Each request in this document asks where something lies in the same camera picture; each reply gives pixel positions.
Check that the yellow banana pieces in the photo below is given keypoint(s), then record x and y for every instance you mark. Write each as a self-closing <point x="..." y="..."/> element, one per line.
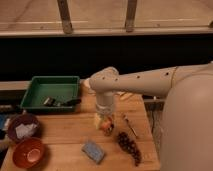
<point x="125" y="96"/>

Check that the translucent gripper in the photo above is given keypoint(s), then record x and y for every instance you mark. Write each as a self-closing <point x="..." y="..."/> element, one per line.
<point x="104" y="110"/>

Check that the orange bowl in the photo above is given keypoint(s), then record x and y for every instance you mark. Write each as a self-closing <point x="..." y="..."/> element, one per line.
<point x="28" y="153"/>

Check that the purple bowl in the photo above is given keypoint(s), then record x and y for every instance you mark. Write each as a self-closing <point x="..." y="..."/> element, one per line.
<point x="21" y="119"/>

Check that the white crumpled paper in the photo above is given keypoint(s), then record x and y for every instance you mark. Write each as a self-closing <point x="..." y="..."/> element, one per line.
<point x="23" y="131"/>

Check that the orange apple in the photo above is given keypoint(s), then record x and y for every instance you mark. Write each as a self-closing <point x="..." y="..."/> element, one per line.
<point x="106" y="125"/>

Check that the bunch of dark grapes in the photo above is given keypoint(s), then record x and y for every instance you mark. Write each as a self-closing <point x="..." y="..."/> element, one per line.
<point x="129" y="146"/>

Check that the white lidded jar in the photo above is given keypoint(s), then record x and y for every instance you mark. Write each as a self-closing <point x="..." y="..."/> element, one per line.
<point x="86" y="83"/>

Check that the thin pen tool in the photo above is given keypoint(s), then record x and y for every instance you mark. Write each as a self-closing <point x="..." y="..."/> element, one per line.
<point x="125" y="118"/>

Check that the small metal cup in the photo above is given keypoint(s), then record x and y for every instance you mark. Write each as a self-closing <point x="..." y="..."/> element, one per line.
<point x="108" y="133"/>

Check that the blue sponge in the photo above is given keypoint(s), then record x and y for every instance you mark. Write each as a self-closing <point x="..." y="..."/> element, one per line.
<point x="93" y="151"/>

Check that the green plastic tray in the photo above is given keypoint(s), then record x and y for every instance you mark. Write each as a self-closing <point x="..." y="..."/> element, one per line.
<point x="62" y="88"/>

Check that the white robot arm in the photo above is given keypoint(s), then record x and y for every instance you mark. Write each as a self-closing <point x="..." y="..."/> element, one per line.
<point x="187" y="115"/>

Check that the black brush in tray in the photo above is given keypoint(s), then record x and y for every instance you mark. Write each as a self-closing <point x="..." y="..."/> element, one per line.
<point x="52" y="102"/>

